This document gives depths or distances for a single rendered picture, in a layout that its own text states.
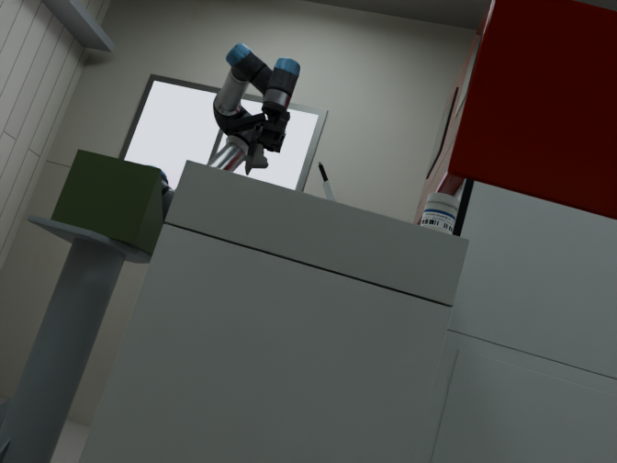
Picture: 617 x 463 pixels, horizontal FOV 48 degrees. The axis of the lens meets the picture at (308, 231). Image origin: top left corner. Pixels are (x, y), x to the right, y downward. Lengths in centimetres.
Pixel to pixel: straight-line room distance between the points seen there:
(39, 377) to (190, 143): 277
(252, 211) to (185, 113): 329
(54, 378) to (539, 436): 130
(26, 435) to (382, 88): 318
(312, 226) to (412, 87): 315
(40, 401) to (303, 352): 93
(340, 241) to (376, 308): 16
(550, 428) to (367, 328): 61
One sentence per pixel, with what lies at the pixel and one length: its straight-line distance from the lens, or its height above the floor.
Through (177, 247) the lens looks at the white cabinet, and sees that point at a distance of 146.
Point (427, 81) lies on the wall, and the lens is 455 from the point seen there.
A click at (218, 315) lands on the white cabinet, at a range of 143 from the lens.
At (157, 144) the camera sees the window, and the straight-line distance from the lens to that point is 469.
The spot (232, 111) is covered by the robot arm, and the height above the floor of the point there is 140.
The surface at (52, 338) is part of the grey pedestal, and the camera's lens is 210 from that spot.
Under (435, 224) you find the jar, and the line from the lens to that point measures 151.
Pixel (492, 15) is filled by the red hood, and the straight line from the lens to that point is 209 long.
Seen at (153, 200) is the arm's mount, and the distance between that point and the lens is 204.
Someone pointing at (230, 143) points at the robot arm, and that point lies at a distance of 243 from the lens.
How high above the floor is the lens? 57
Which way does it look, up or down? 13 degrees up
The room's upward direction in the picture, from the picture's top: 17 degrees clockwise
